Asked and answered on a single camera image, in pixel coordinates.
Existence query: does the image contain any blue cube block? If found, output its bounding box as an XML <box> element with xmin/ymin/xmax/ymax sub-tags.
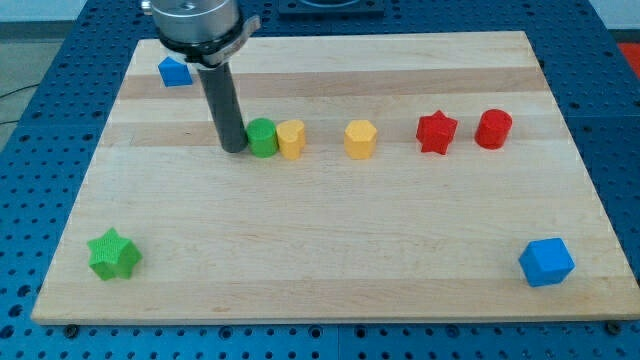
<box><xmin>519</xmin><ymin>238</ymin><xmax>575</xmax><ymax>287</ymax></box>

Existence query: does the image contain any wooden board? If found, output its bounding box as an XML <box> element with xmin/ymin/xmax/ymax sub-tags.
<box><xmin>32</xmin><ymin>31</ymin><xmax>639</xmax><ymax>325</ymax></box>

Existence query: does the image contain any green star block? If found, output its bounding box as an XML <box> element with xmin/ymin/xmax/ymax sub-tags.
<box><xmin>87</xmin><ymin>228</ymin><xmax>142</xmax><ymax>281</ymax></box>

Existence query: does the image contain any blue pentagon block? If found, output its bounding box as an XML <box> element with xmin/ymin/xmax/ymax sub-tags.
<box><xmin>157</xmin><ymin>57</ymin><xmax>193</xmax><ymax>87</ymax></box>

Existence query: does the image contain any yellow hexagon block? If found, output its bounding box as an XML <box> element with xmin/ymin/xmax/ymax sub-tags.
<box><xmin>344</xmin><ymin>120</ymin><xmax>377</xmax><ymax>160</ymax></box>

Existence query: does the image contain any yellow heart block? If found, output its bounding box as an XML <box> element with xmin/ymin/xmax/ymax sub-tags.
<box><xmin>276</xmin><ymin>119</ymin><xmax>306</xmax><ymax>160</ymax></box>

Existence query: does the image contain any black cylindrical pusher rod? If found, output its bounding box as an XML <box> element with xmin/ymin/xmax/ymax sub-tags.
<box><xmin>198</xmin><ymin>63</ymin><xmax>248</xmax><ymax>153</ymax></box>

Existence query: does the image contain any green cylinder block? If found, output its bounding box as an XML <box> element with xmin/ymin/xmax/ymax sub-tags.
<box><xmin>246</xmin><ymin>118</ymin><xmax>278</xmax><ymax>158</ymax></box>

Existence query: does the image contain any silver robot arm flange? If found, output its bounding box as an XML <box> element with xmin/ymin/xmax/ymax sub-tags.
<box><xmin>140</xmin><ymin>0</ymin><xmax>261</xmax><ymax>69</ymax></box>

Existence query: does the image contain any black cable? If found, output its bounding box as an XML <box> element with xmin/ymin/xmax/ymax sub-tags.
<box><xmin>0</xmin><ymin>82</ymin><xmax>41</xmax><ymax>126</ymax></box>

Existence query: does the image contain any red star block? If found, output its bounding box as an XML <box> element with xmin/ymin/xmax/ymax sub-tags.
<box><xmin>416</xmin><ymin>110</ymin><xmax>458</xmax><ymax>155</ymax></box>

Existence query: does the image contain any red cylinder block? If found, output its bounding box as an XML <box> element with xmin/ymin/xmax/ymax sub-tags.
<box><xmin>474</xmin><ymin>109</ymin><xmax>513</xmax><ymax>150</ymax></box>

